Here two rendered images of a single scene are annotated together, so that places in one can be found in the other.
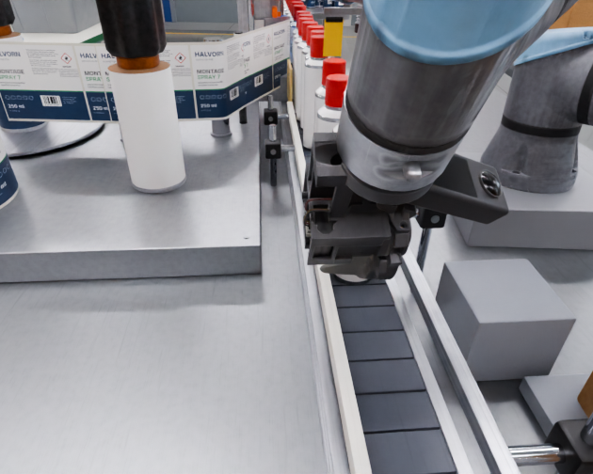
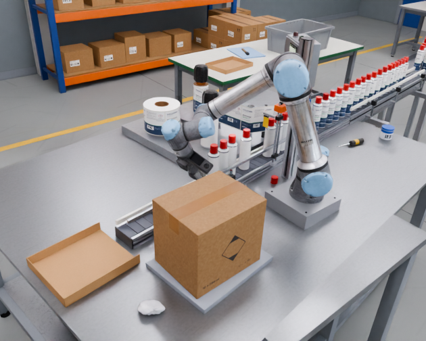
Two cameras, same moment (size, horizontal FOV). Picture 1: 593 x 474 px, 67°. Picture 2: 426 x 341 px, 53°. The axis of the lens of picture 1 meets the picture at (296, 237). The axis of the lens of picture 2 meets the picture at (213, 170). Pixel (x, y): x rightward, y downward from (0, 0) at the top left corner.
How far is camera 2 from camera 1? 1.60 m
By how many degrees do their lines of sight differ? 40
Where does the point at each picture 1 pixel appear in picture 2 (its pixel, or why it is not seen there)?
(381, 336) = not seen: hidden behind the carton
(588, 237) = (294, 218)
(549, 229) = (283, 209)
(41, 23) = (280, 48)
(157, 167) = (205, 140)
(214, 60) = (248, 113)
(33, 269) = (163, 152)
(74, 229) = not seen: hidden behind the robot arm
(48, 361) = (149, 170)
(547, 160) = (297, 187)
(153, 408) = (155, 186)
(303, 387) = not seen: hidden behind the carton
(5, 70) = (197, 95)
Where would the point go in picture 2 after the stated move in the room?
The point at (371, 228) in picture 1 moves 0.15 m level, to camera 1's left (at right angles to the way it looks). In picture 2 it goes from (184, 163) to (163, 149)
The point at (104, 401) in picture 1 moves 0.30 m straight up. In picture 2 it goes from (150, 180) to (147, 123)
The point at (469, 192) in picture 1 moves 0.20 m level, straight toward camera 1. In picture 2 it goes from (198, 164) to (148, 170)
